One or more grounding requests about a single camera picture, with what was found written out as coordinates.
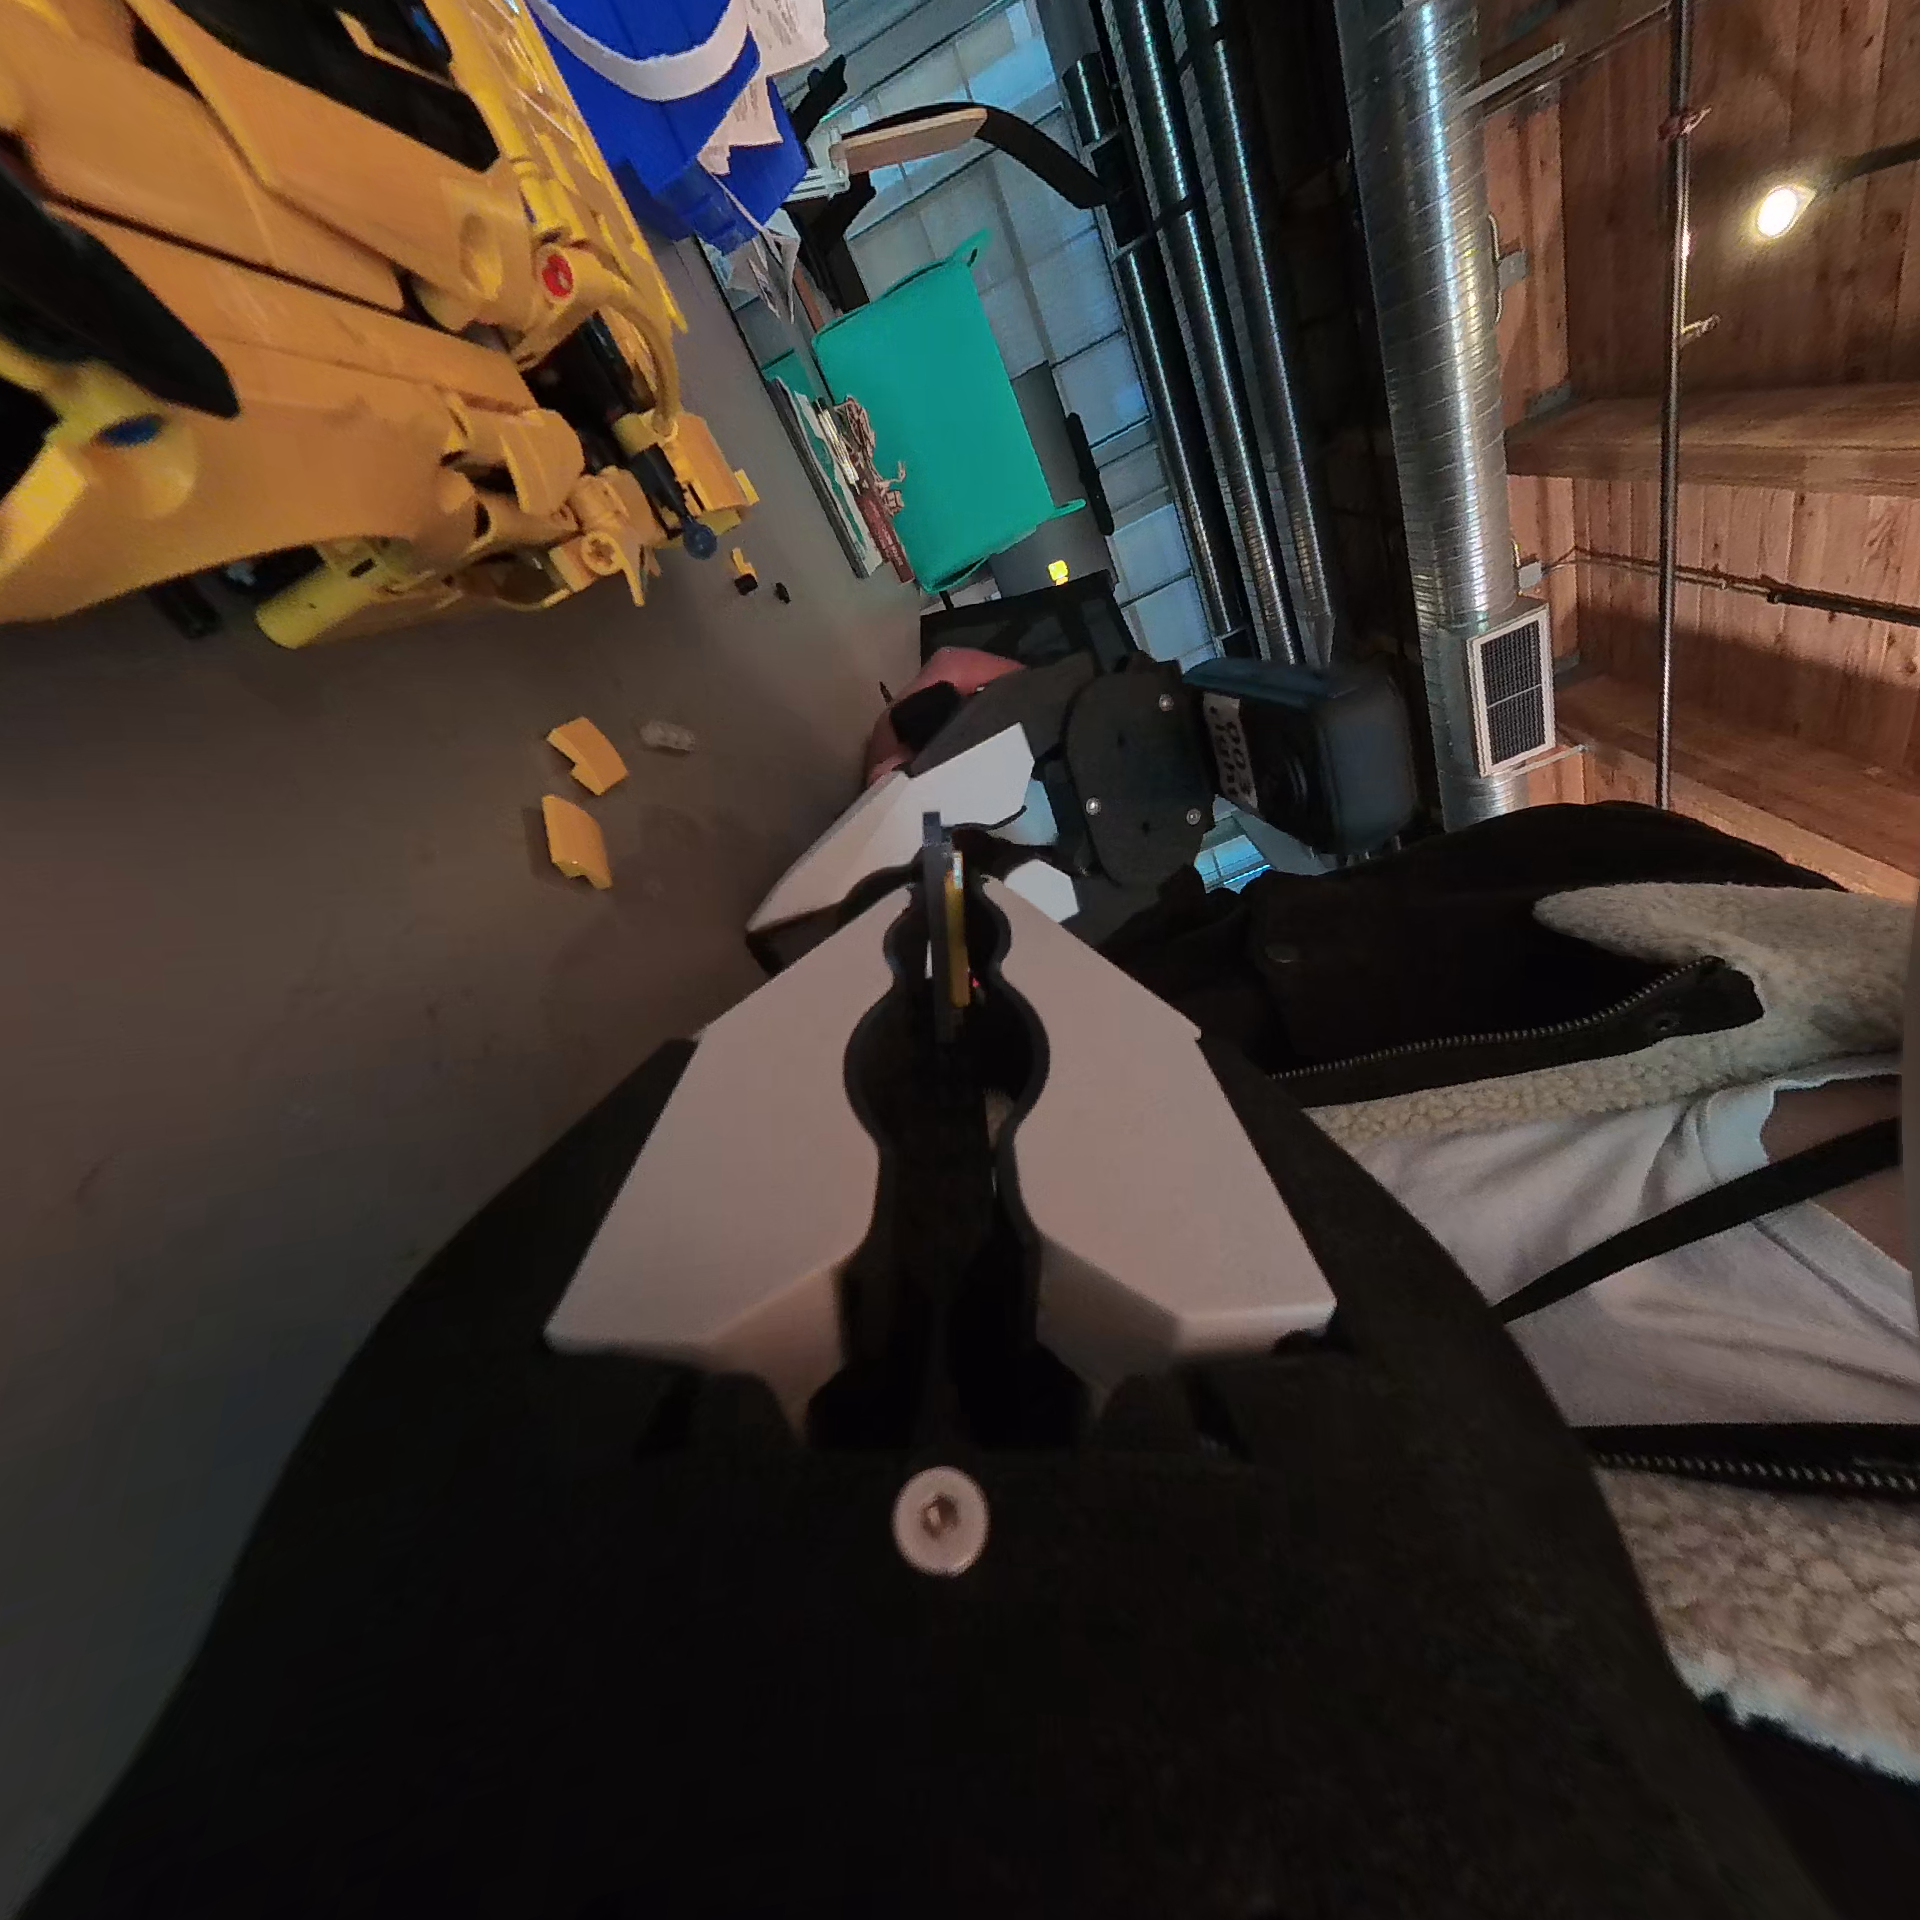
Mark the black panel desk lamp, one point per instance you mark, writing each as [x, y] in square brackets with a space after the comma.
[931, 136]

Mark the white vent grille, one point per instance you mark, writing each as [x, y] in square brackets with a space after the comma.
[1512, 690]

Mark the grey desk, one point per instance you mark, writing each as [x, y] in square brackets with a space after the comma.
[300, 1126]

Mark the yellow toy brick car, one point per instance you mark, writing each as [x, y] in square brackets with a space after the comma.
[300, 300]

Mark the teal board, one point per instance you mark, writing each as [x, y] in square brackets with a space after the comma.
[946, 406]

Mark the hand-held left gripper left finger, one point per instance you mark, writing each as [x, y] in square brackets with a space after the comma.
[720, 1200]

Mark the ceiling lamp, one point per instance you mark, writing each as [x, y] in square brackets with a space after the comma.
[1779, 210]

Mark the person's right hand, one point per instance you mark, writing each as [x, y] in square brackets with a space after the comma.
[961, 668]

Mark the small yellow black brick assembly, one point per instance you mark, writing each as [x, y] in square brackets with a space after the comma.
[933, 1021]

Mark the white patterned paper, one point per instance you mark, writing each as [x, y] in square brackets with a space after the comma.
[750, 46]

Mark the yellow curved slope piece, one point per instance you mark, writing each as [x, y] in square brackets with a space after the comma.
[578, 842]
[589, 756]

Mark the green white printed sheet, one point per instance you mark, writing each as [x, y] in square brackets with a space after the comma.
[819, 451]

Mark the light grey holed beam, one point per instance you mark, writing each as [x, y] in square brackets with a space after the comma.
[668, 735]

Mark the brown wooden model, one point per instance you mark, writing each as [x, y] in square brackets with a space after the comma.
[871, 481]

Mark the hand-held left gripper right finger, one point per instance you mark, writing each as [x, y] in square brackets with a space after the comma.
[1170, 1200]

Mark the silver ventilation duct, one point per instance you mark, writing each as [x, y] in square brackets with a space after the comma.
[1426, 377]

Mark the blue plastic bin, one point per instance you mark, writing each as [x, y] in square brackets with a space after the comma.
[675, 136]

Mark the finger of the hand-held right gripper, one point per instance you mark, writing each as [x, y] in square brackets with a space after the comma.
[931, 819]
[1043, 879]

